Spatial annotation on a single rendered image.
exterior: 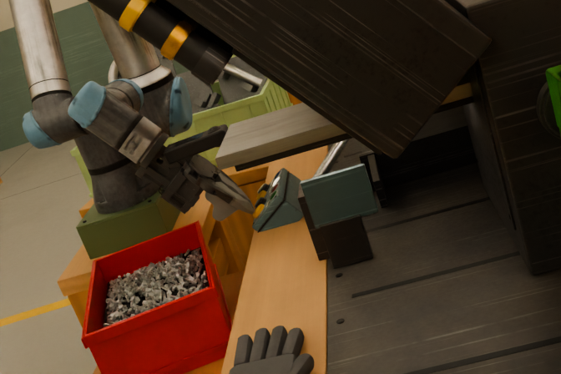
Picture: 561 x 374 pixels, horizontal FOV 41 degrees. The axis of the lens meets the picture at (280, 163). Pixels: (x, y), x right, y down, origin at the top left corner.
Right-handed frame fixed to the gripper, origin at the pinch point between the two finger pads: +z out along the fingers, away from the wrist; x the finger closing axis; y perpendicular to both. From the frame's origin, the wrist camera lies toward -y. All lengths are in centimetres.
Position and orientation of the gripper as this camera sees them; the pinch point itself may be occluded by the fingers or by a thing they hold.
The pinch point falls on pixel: (250, 204)
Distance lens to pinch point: 133.1
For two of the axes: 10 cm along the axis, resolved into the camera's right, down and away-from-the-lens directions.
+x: -0.6, 3.3, -9.4
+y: -6.0, 7.5, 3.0
